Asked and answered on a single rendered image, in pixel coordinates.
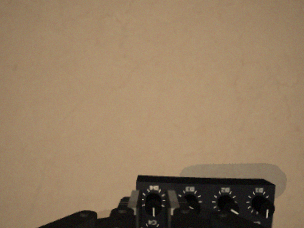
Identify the black knob box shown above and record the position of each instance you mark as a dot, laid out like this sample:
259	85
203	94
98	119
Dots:
214	194

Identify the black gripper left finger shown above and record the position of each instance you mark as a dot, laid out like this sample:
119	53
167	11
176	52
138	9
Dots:
129	216

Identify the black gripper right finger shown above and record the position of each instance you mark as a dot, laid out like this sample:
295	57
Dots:
177	208

